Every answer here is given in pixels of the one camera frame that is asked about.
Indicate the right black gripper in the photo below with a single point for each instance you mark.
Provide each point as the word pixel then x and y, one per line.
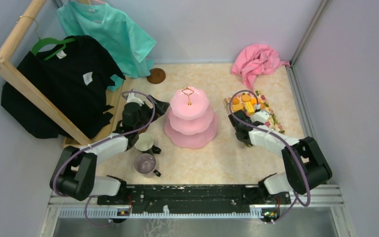
pixel 248 117

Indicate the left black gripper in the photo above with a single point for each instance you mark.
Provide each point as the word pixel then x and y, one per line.
pixel 161 107

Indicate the floral serving tray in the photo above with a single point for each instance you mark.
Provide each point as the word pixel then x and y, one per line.
pixel 272 122

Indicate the brown round coaster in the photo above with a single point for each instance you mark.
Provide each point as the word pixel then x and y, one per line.
pixel 157 76

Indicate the pink three-tier cake stand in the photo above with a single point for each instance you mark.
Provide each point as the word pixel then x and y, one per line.
pixel 191 122

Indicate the pink cloth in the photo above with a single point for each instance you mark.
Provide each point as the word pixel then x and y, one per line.
pixel 254 60

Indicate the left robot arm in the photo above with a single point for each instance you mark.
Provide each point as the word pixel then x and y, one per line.
pixel 75 173

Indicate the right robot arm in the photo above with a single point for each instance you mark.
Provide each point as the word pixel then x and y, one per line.
pixel 305 165

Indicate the yellow cake piece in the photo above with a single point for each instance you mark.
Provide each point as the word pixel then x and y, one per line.
pixel 250 109

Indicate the orange pastry piece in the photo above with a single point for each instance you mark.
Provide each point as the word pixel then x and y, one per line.
pixel 237 107

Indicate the white mug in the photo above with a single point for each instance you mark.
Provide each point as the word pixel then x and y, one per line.
pixel 145 144

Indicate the orange round cookie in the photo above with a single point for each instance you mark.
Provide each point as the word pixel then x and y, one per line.
pixel 235 101
pixel 246 98

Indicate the purple mug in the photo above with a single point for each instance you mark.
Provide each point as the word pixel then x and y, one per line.
pixel 146 165

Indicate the teal t-shirt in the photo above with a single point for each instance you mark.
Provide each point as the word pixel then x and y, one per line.
pixel 128 44

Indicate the black t-shirt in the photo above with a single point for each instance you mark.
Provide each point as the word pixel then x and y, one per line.
pixel 74 79

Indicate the green clothes hanger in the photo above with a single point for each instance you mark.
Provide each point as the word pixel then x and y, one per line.
pixel 47 41

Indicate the wooden clothes rack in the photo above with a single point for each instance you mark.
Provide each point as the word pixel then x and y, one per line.
pixel 27 89

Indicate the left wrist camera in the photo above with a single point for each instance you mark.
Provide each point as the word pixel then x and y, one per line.
pixel 132 98

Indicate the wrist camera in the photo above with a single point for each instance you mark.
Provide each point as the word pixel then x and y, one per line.
pixel 132 98
pixel 260 115

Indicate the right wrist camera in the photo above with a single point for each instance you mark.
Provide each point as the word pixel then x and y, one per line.
pixel 260 115

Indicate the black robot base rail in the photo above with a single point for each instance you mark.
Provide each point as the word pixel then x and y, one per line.
pixel 193 199

